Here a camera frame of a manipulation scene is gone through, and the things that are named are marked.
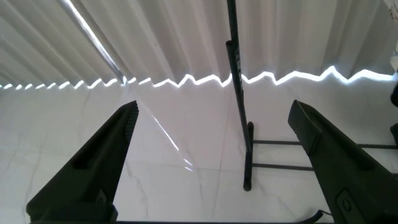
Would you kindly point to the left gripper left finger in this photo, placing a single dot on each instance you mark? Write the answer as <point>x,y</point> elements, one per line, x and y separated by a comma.
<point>87,180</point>

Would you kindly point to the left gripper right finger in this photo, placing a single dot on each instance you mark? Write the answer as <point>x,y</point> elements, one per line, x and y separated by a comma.
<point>351,180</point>

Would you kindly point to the black clothes rack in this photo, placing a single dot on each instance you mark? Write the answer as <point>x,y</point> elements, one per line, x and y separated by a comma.
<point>237,77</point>

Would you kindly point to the white curtain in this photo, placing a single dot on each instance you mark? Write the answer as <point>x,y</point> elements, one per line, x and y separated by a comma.
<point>171,34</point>

